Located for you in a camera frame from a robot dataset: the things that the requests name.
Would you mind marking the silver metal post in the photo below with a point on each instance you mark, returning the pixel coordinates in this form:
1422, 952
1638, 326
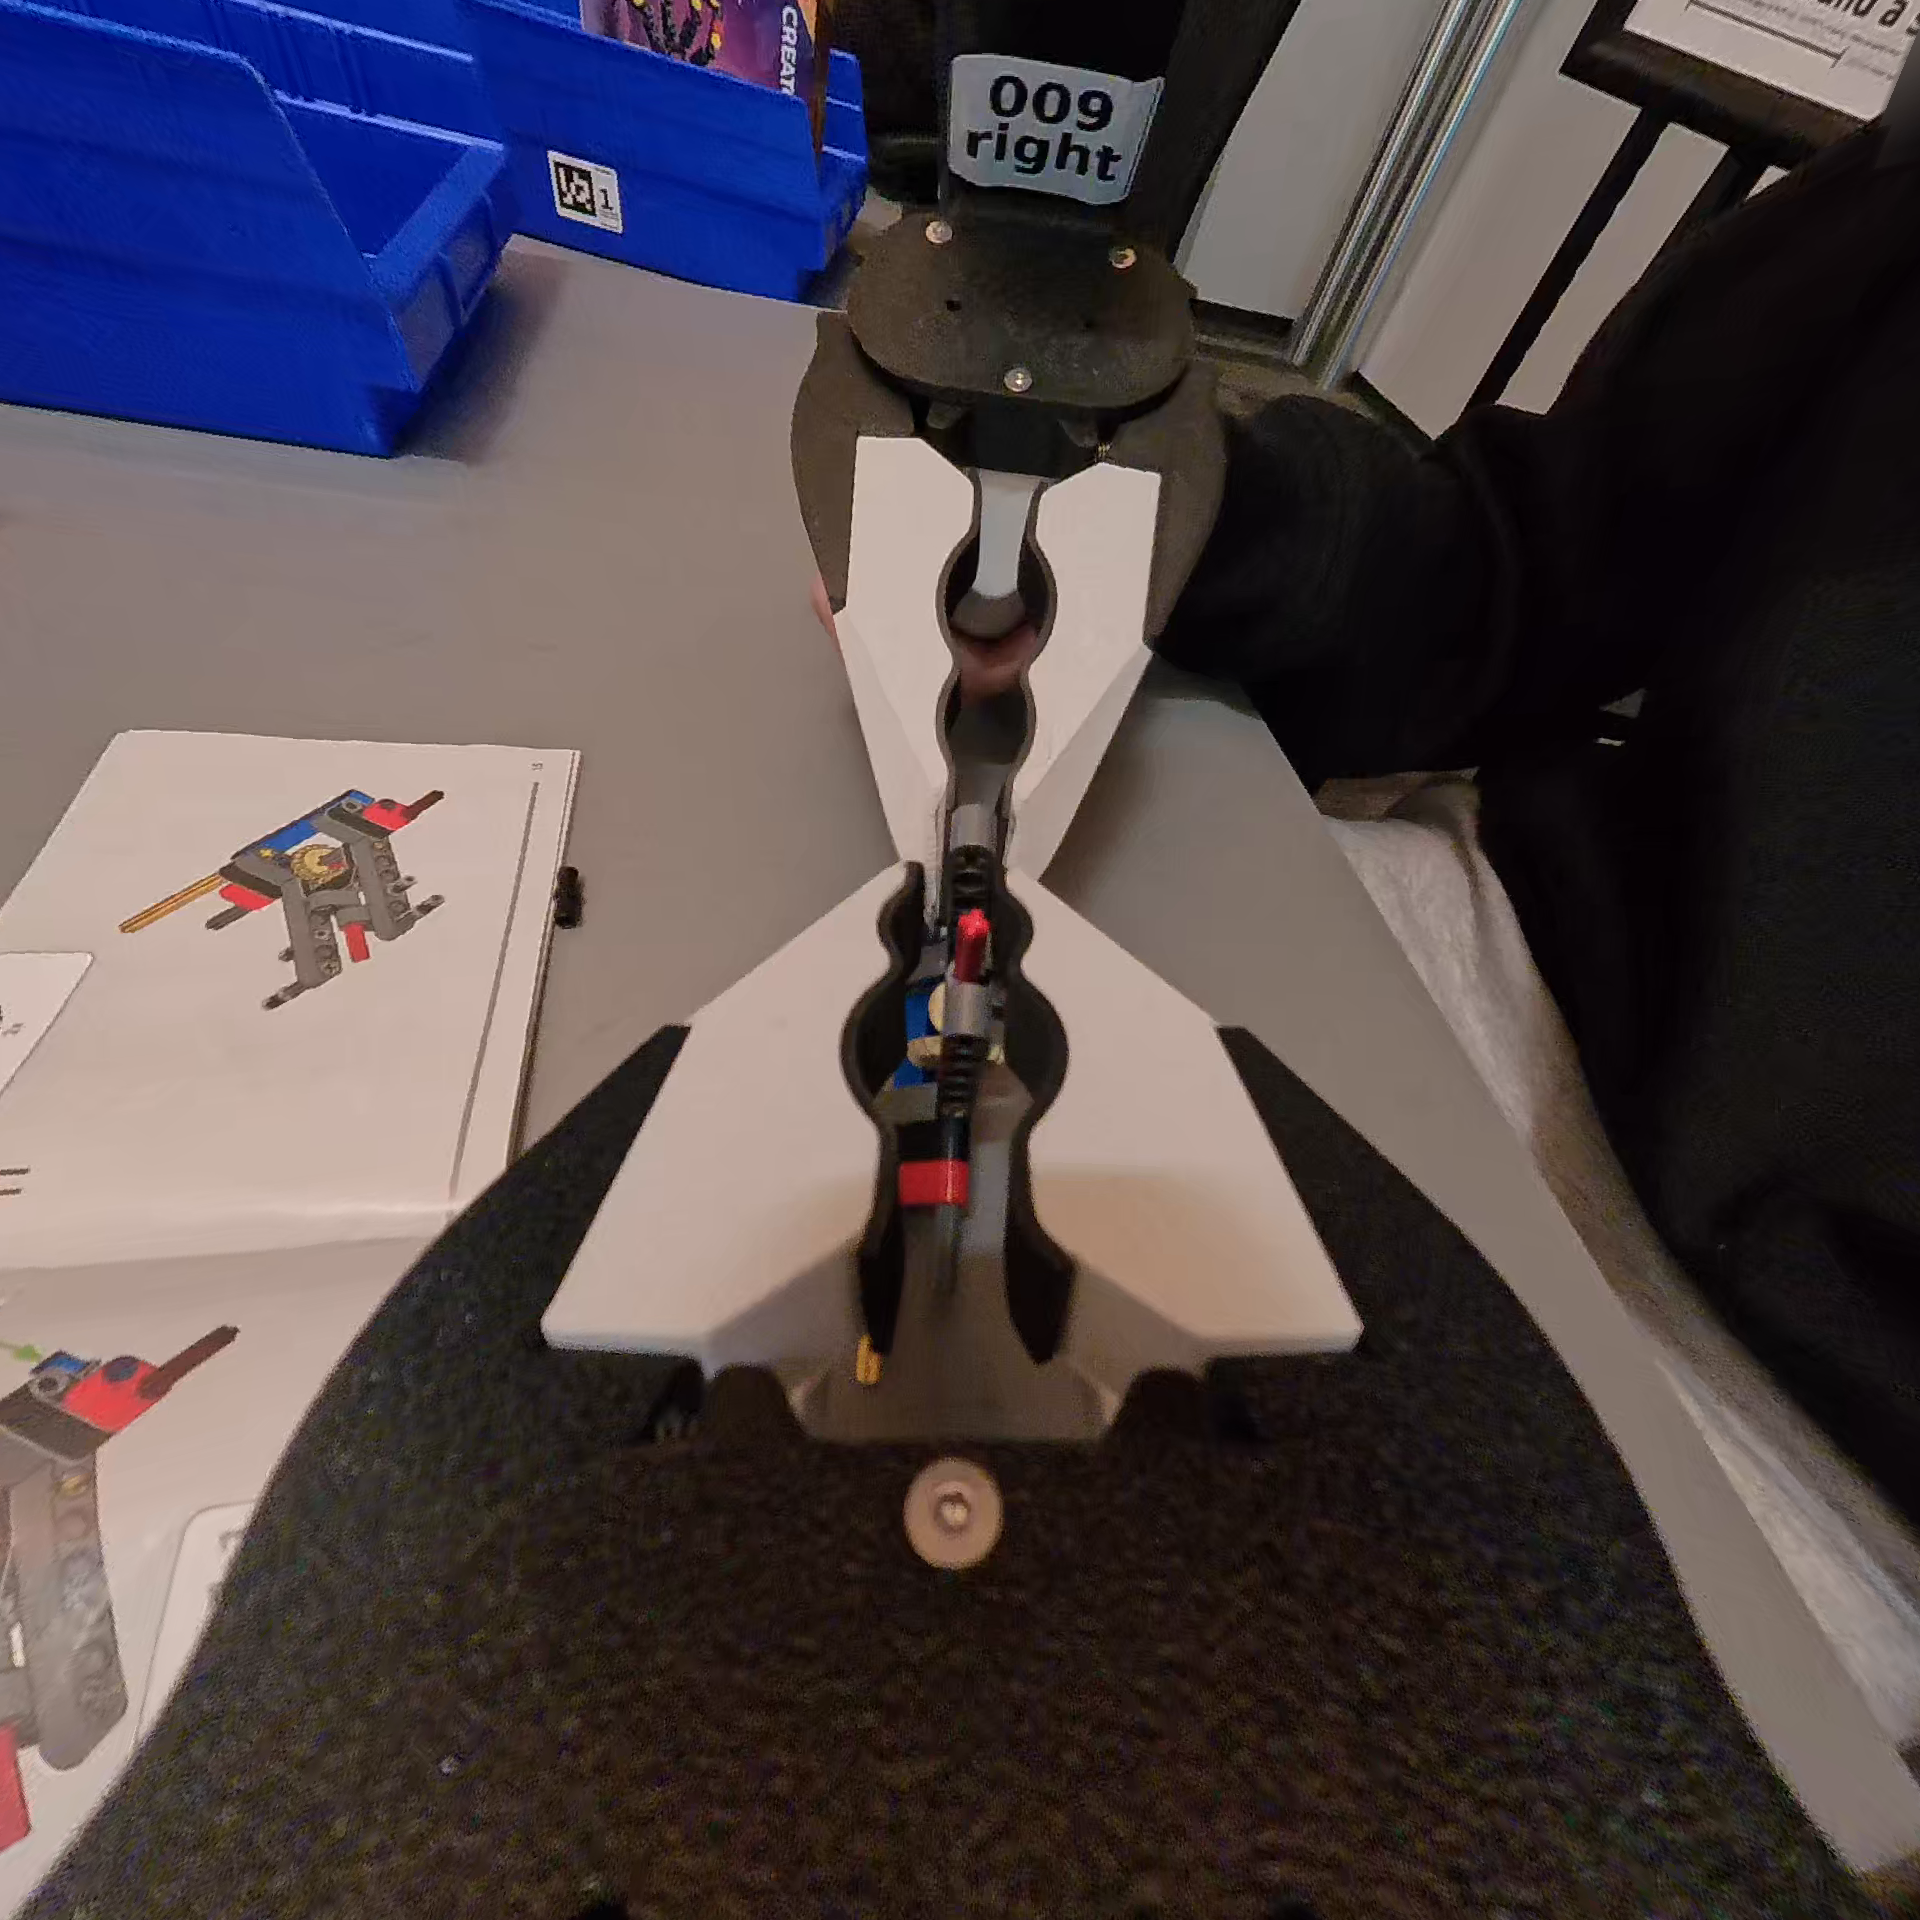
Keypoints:
1395, 196

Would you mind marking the person's black clothing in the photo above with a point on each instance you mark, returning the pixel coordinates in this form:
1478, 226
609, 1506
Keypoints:
1769, 751

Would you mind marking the open lego instruction booklet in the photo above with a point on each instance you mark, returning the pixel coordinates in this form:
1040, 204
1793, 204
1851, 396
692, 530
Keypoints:
254, 1021

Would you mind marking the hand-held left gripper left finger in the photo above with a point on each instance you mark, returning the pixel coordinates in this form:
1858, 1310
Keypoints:
721, 1186

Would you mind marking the black metal stand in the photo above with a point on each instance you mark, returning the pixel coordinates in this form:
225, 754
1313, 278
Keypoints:
1635, 166

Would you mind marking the white printed sign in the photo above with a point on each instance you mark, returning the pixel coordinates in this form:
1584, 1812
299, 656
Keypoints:
1785, 45

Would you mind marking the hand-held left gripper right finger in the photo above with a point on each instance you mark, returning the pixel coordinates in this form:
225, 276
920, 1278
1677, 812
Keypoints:
1184, 1186

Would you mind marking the short black lego pin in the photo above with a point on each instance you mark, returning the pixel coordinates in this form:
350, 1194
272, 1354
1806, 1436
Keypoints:
566, 896

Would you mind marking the blue plastic bin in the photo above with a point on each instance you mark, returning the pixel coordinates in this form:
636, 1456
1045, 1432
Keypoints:
675, 166
195, 226

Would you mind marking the partly built lego chassis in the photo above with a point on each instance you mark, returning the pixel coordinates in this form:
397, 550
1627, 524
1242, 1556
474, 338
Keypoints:
960, 1037

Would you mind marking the purple printed box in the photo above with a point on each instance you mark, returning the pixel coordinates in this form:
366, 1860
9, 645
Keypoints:
721, 45

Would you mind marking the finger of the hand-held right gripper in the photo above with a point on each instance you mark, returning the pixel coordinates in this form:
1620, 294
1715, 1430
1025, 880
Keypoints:
1102, 616
892, 600

